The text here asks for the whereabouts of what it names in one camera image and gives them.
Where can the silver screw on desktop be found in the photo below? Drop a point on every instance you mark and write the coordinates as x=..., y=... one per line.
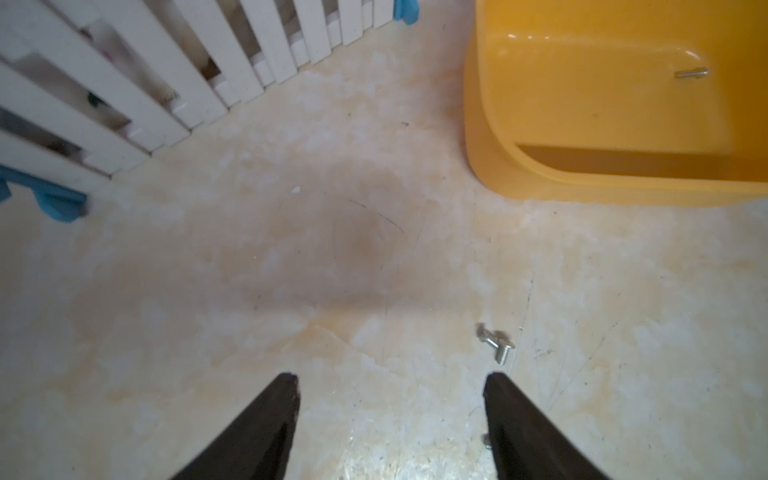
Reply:
x=498, y=341

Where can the silver screw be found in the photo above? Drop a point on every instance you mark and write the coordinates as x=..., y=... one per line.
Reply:
x=498, y=341
x=691, y=73

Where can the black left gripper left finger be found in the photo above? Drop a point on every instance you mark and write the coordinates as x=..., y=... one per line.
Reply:
x=257, y=443

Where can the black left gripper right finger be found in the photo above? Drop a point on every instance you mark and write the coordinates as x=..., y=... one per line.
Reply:
x=525, y=444

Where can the yellow plastic storage box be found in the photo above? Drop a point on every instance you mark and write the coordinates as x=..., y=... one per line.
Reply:
x=577, y=101

